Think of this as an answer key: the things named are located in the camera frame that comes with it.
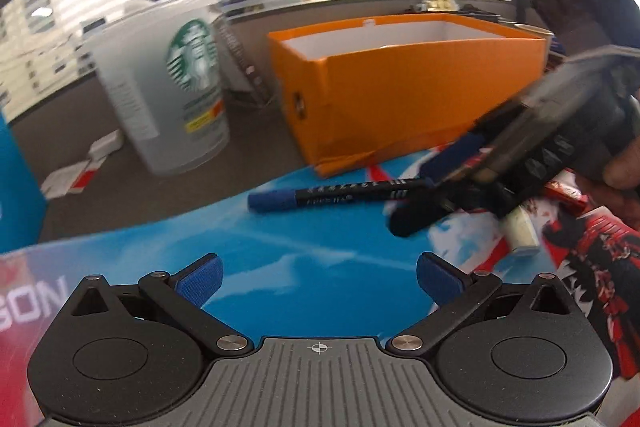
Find blue paper bag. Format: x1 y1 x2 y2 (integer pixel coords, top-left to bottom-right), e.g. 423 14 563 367
0 106 49 254

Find person's right hand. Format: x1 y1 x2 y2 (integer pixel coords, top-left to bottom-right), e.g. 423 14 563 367
601 148 640 196

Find white remote control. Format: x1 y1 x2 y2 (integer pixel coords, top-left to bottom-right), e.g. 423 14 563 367
502 206 541 256

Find black book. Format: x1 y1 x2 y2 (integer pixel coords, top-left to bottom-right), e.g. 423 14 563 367
214 18 273 104

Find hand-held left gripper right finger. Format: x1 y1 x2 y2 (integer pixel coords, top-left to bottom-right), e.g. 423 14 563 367
385 251 581 358

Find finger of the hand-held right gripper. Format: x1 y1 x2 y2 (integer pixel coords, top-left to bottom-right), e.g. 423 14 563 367
388 184 507 239
421 133 502 182

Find printed blue red desk mat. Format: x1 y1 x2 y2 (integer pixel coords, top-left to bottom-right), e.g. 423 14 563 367
0 141 640 427

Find black marker with blue cap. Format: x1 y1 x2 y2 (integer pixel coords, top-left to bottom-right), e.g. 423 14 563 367
247 178 437 213

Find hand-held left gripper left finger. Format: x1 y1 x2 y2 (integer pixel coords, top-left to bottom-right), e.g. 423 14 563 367
72 253 254 358

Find red pen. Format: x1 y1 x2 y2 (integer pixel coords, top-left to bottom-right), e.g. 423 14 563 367
544 181 587 208

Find small white box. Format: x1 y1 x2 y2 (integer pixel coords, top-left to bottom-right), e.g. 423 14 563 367
86 129 124 158

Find white and red paper cards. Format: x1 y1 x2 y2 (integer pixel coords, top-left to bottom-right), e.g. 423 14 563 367
39 158 103 198

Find clear plastic cup green logo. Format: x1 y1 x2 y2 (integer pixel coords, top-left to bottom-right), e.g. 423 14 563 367
89 1 232 176

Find orange cardboard box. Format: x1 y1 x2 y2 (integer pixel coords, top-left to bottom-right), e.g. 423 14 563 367
267 12 549 178

